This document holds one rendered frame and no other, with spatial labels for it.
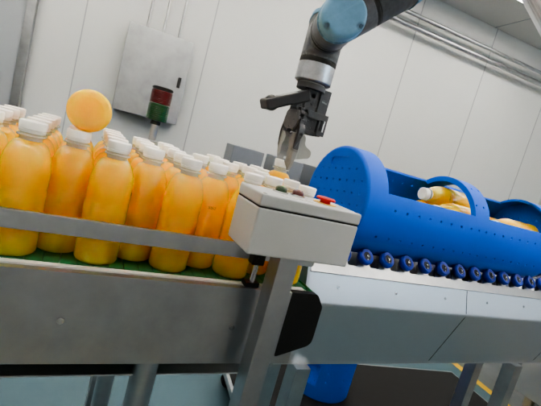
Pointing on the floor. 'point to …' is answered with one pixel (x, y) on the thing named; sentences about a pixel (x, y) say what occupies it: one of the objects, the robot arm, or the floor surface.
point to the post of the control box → (263, 331)
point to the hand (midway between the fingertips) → (282, 163)
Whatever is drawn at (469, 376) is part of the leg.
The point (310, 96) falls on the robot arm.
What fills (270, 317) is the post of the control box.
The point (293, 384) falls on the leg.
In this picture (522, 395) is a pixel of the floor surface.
